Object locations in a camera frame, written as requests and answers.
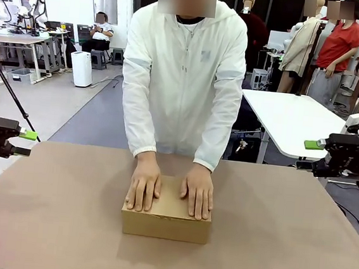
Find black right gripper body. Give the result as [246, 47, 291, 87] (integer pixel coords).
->
[310, 130, 359, 182]

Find brown cardboard box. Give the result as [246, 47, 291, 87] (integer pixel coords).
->
[118, 171, 217, 246]

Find person's right forearm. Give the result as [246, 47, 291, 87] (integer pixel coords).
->
[118, 97, 163, 161]

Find person's left forearm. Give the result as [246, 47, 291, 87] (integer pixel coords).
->
[191, 101, 242, 175]

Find person's left hand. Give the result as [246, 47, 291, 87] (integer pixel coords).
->
[177, 161, 218, 222]

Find person's right hand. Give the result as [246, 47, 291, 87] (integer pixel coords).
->
[124, 150, 165, 214]

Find clear storage bin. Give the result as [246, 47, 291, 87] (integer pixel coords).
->
[5, 66, 36, 85]

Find white air purifier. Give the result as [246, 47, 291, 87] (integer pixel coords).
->
[68, 51, 96, 89]

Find grey crate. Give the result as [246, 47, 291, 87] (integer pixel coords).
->
[249, 68, 271, 92]

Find wooden-top workbench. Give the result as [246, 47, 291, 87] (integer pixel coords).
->
[0, 33, 56, 82]

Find mannequin in beige coat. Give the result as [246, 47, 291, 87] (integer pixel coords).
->
[277, 0, 327, 97]

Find grey plastic stool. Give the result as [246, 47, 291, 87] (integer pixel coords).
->
[89, 49, 109, 71]
[111, 47, 127, 67]

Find figure in red shirt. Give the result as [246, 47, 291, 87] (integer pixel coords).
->
[306, 0, 359, 109]

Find small white desk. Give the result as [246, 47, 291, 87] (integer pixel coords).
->
[44, 27, 72, 70]

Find seated person in white shirt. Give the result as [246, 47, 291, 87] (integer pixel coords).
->
[80, 9, 116, 56]

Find mannequin in dark red top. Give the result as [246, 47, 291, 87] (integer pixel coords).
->
[236, 0, 273, 73]

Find person in white jacket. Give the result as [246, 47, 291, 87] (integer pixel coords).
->
[113, 0, 253, 175]

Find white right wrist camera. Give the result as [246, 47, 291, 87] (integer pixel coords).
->
[341, 112, 359, 136]

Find black floor cable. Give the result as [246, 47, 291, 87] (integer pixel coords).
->
[91, 70, 124, 89]

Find grey wall panel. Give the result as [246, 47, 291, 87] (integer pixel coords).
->
[89, 0, 120, 26]

